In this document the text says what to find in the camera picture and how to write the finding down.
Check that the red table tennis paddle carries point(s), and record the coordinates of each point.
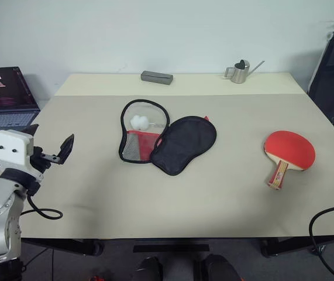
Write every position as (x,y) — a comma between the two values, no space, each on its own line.
(292,149)

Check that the open laptop computer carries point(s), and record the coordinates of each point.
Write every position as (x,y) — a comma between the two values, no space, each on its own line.
(4,90)

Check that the black flat bar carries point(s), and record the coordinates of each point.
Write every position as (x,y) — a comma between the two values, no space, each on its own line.
(171,248)

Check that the grey rectangular box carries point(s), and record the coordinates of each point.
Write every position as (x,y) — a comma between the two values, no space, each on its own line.
(156,77)

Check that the steel watering can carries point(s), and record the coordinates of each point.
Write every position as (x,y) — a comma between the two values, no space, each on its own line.
(240,74)

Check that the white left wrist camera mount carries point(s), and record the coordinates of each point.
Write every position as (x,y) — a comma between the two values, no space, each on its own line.
(10,146)

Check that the black red paddle case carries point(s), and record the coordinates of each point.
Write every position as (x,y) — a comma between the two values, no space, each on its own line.
(184,143)

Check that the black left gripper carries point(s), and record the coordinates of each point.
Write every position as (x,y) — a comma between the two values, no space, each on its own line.
(39,161)

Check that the dark rounded shape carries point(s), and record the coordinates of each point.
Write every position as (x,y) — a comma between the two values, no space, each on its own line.
(150,269)
(219,267)

